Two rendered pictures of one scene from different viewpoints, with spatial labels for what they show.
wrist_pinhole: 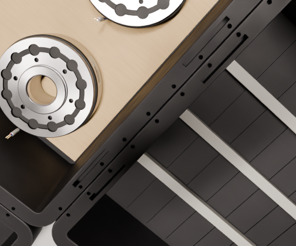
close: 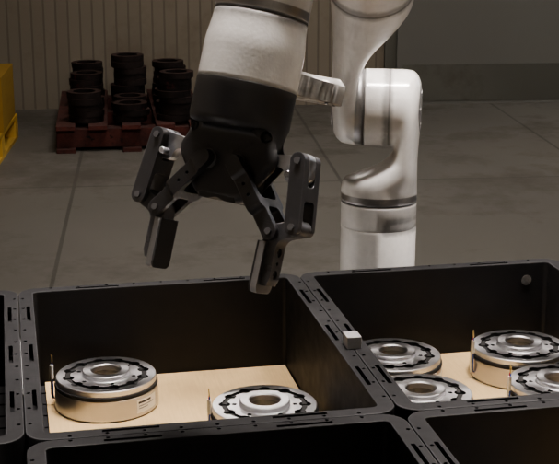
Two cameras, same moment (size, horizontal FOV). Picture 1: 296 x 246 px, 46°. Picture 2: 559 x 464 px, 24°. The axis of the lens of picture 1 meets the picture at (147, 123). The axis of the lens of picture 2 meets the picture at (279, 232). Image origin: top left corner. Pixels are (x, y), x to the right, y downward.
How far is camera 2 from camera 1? 1.05 m
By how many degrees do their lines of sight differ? 86
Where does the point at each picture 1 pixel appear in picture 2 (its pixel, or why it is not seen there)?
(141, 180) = not seen: outside the picture
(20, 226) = (17, 432)
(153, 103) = (227, 422)
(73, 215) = (75, 442)
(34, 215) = (40, 432)
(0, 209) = (17, 420)
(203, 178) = not seen: outside the picture
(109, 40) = not seen: outside the picture
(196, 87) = (269, 426)
